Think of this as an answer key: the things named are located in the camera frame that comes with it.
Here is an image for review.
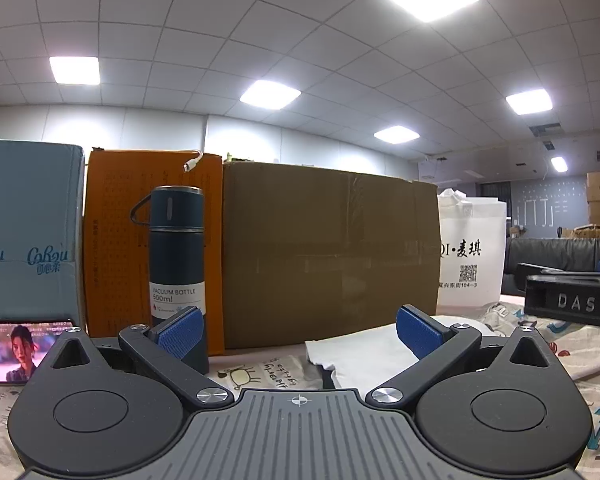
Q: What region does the smartphone showing video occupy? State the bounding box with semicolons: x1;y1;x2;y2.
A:
0;321;73;385

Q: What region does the white shopping bag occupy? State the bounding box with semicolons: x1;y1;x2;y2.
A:
437;188;506;316

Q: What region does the printed grey bed sheet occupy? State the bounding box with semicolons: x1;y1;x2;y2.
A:
0;296;600;479

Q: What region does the light blue cardboard box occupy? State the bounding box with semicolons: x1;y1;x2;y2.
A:
0;140;85;325

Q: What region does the orange cardboard box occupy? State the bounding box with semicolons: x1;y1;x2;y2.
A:
82;150;225;356

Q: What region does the dark blue vacuum bottle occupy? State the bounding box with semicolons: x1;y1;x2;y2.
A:
130;185;209;374

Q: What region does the white charging cable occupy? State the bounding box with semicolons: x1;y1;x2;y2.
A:
183;148;207;172

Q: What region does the white garment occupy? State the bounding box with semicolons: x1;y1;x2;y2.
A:
306;324;418;396

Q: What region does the large brown cardboard box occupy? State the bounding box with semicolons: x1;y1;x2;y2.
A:
223;162;441;350

